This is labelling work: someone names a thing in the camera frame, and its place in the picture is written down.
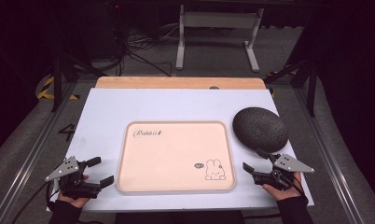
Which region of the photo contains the dark textured oval melon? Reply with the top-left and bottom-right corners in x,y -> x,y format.
231,106 -> 290,154

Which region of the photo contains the wooden table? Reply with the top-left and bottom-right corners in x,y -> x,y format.
95,76 -> 268,91

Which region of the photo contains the person's right hand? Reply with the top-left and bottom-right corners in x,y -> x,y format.
262,172 -> 303,202

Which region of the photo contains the person's left hand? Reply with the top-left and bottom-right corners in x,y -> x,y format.
57,191 -> 90,209

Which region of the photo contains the white metal stand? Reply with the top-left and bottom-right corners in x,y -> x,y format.
174,4 -> 265,73

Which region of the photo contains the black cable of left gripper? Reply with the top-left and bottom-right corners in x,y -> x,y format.
9,181 -> 58,224

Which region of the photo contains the white board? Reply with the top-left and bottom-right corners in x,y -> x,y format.
47,88 -> 315,213

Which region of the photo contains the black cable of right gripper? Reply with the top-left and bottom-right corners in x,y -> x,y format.
286,174 -> 310,204

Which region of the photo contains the aluminium rail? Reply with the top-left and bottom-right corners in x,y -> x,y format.
291,88 -> 366,224
0,83 -> 78,224

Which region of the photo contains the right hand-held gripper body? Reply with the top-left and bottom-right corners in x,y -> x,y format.
252,153 -> 315,191

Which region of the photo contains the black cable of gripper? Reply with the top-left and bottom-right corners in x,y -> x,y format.
286,174 -> 310,204
9,181 -> 58,224

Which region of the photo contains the pink tray with rabbit print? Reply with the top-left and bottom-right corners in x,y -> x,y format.
116,120 -> 237,193

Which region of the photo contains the black tripod stand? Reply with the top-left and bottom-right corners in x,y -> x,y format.
50,54 -> 107,114
263,59 -> 318,118

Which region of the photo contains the yellow and black floor tape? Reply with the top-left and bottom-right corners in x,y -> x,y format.
35,76 -> 81,101

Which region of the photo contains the tangle of black cables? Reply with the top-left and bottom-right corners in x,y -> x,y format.
112,22 -> 179,77

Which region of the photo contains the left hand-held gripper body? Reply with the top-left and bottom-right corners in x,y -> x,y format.
45,156 -> 103,200

